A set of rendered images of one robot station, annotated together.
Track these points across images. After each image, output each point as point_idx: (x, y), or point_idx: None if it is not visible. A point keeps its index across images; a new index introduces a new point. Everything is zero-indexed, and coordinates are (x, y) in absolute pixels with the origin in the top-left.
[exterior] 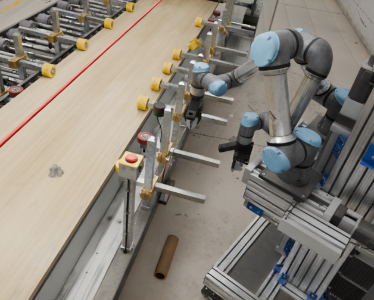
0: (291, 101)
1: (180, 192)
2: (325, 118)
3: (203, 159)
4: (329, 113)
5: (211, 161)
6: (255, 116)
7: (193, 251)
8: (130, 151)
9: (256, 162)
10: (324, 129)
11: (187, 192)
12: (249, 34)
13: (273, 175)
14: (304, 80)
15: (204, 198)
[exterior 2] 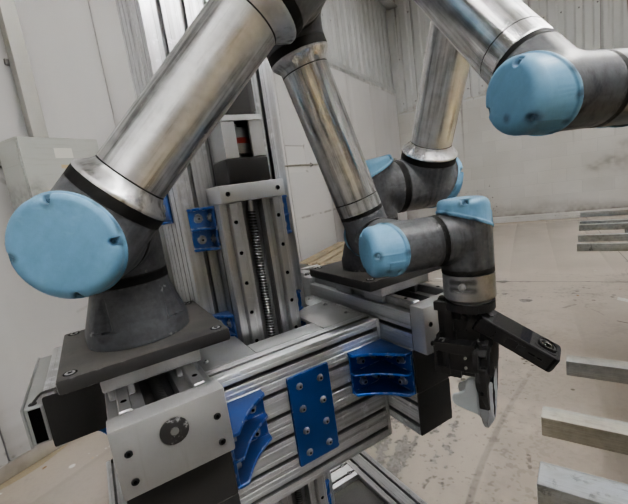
0: (356, 138)
1: None
2: (161, 283)
3: (614, 422)
4: (160, 258)
5: (576, 413)
6: (450, 198)
7: None
8: None
9: (437, 297)
10: (183, 302)
11: (625, 365)
12: None
13: None
14: (331, 72)
15: (568, 356)
